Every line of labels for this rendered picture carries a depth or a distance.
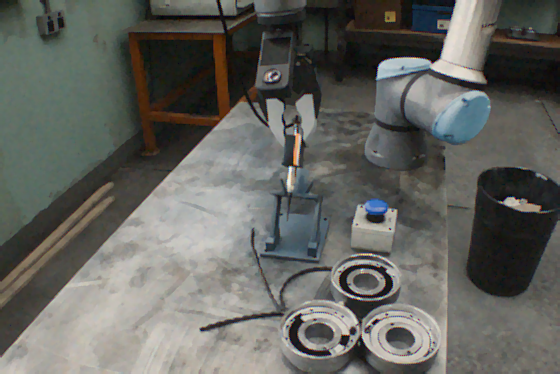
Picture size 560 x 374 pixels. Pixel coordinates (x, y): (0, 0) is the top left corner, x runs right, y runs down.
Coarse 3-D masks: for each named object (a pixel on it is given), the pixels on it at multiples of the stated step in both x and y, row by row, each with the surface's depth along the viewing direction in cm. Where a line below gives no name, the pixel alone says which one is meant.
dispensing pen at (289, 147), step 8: (296, 120) 75; (296, 128) 75; (288, 136) 74; (288, 144) 74; (288, 152) 74; (288, 160) 74; (288, 168) 75; (296, 168) 75; (288, 176) 75; (288, 184) 75; (288, 192) 75; (288, 200) 75; (288, 208) 75; (288, 216) 75
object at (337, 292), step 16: (352, 256) 75; (368, 256) 75; (336, 272) 73; (352, 272) 73; (368, 272) 73; (336, 288) 69; (352, 288) 70; (400, 288) 69; (352, 304) 67; (368, 304) 66; (384, 304) 67
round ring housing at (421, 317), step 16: (400, 304) 65; (368, 320) 64; (416, 320) 64; (432, 320) 62; (368, 336) 62; (384, 336) 62; (400, 336) 64; (416, 336) 61; (432, 336) 61; (368, 352) 59; (400, 352) 59; (432, 352) 57; (384, 368) 58; (400, 368) 57; (416, 368) 57
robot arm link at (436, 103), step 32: (480, 0) 81; (448, 32) 88; (480, 32) 83; (448, 64) 87; (480, 64) 86; (416, 96) 93; (448, 96) 87; (480, 96) 86; (448, 128) 87; (480, 128) 91
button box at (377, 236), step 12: (360, 216) 83; (384, 216) 82; (396, 216) 83; (360, 228) 80; (372, 228) 80; (384, 228) 80; (360, 240) 81; (372, 240) 81; (384, 240) 80; (384, 252) 81
